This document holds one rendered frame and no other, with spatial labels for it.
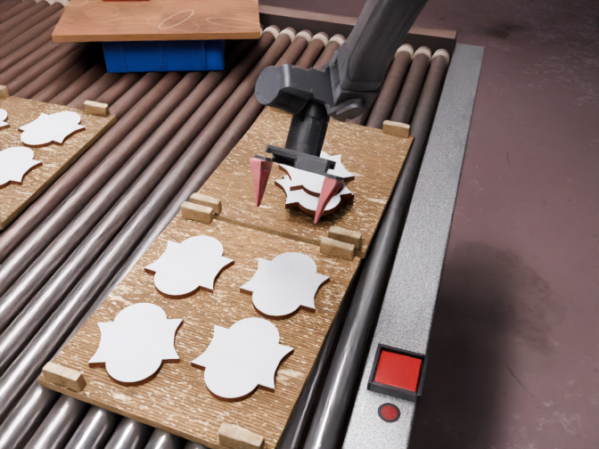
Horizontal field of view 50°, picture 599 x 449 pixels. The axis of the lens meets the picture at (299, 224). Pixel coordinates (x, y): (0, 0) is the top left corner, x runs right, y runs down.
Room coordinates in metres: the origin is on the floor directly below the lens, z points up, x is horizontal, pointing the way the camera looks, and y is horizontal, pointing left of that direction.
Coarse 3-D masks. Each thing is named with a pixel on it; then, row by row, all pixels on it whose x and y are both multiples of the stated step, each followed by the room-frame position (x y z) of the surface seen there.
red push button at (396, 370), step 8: (384, 352) 0.61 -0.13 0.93; (384, 360) 0.60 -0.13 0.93; (392, 360) 0.60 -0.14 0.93; (400, 360) 0.60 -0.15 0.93; (408, 360) 0.60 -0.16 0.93; (416, 360) 0.60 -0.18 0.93; (384, 368) 0.58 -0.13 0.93; (392, 368) 0.58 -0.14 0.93; (400, 368) 0.58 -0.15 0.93; (408, 368) 0.58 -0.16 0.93; (416, 368) 0.58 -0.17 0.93; (376, 376) 0.57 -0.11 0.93; (384, 376) 0.57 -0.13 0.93; (392, 376) 0.57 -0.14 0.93; (400, 376) 0.57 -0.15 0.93; (408, 376) 0.57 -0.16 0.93; (416, 376) 0.57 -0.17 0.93; (392, 384) 0.55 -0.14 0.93; (400, 384) 0.55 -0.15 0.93; (408, 384) 0.55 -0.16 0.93; (416, 384) 0.55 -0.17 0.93
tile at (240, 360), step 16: (256, 320) 0.65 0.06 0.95; (224, 336) 0.62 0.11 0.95; (240, 336) 0.62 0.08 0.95; (256, 336) 0.62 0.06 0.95; (272, 336) 0.62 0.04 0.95; (208, 352) 0.59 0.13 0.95; (224, 352) 0.59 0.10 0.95; (240, 352) 0.59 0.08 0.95; (256, 352) 0.59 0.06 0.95; (272, 352) 0.59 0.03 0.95; (288, 352) 0.59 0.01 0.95; (208, 368) 0.56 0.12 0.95; (224, 368) 0.56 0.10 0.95; (240, 368) 0.56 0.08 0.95; (256, 368) 0.56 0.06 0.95; (272, 368) 0.56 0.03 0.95; (208, 384) 0.53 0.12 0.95; (224, 384) 0.53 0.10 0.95; (240, 384) 0.53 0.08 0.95; (256, 384) 0.53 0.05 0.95; (272, 384) 0.53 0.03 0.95; (224, 400) 0.51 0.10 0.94; (240, 400) 0.51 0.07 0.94
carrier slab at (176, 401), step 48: (240, 240) 0.85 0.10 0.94; (288, 240) 0.85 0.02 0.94; (144, 288) 0.72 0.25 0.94; (336, 288) 0.73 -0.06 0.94; (96, 336) 0.62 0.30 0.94; (192, 336) 0.63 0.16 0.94; (288, 336) 0.63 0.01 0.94; (48, 384) 0.54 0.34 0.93; (96, 384) 0.54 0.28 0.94; (144, 384) 0.54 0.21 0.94; (192, 384) 0.54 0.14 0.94; (288, 384) 0.54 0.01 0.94; (192, 432) 0.47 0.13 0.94
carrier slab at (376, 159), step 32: (256, 128) 1.22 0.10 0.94; (288, 128) 1.23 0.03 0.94; (352, 128) 1.23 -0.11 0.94; (224, 160) 1.09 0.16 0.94; (352, 160) 1.11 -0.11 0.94; (384, 160) 1.11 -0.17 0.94; (224, 192) 0.99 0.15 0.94; (352, 192) 0.99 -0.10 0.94; (384, 192) 1.00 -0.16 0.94; (256, 224) 0.89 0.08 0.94; (288, 224) 0.89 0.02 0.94; (320, 224) 0.89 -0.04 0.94; (352, 224) 0.90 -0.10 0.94
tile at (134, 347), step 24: (120, 312) 0.66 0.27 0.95; (144, 312) 0.66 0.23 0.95; (120, 336) 0.61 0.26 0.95; (144, 336) 0.61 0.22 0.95; (168, 336) 0.62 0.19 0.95; (96, 360) 0.57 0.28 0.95; (120, 360) 0.57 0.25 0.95; (144, 360) 0.57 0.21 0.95; (168, 360) 0.58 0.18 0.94; (120, 384) 0.54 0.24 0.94
